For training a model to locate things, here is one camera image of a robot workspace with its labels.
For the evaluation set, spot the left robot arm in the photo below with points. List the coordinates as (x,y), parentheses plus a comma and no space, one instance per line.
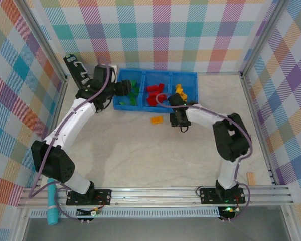
(52,160)

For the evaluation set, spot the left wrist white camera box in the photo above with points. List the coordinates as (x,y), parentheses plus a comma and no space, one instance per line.
(114,69)

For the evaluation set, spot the red curved lego brick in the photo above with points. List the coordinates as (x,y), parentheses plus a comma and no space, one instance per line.
(156,95)

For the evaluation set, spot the thin aluminium frame rail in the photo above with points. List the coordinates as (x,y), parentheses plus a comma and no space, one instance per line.
(215,73)

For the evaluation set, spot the teal foam tube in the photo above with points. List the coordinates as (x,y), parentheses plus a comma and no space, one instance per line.
(52,213)

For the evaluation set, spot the aluminium frame post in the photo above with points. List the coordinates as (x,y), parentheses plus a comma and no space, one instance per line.
(263,37)
(45,37)

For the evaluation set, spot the wide aluminium extrusion rail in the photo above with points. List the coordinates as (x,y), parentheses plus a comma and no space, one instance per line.
(153,195)

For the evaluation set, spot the blue three-compartment plastic bin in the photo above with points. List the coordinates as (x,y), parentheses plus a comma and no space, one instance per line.
(190,85)

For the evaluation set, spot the green rectangular lego brick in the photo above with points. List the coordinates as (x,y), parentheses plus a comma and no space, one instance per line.
(133,96)
(134,83)
(133,101)

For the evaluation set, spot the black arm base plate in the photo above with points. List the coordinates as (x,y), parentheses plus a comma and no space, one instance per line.
(208,195)
(102,197)

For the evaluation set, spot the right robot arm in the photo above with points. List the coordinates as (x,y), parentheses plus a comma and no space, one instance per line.
(230,140)

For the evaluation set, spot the yellow rectangular lego brick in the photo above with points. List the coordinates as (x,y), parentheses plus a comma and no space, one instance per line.
(182,95)
(157,119)

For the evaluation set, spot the yellow curved lego brick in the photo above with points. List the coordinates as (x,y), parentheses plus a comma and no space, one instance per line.
(178,88)

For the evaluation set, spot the red rectangular lego brick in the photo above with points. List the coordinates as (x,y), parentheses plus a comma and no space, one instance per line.
(151,101)
(153,88)

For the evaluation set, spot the red sloped lego brick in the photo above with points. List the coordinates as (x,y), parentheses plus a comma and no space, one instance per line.
(161,87)

